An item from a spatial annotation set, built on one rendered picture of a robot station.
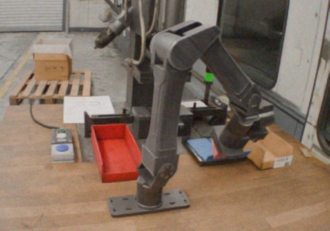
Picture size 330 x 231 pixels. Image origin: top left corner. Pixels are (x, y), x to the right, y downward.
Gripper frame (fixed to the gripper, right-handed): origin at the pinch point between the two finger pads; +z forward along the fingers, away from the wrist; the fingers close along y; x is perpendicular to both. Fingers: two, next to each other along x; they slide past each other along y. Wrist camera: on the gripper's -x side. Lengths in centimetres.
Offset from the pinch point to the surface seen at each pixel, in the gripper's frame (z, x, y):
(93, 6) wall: 475, -85, 813
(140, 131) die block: 11.8, 17.6, 19.1
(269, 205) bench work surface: -7.5, -5.3, -20.8
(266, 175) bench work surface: -1.2, -13.9, -9.4
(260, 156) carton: -2.5, -13.5, -3.3
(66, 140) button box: 11.0, 42.8, 16.8
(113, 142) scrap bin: 13.3, 27.1, 16.1
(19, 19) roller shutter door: 518, 150, 805
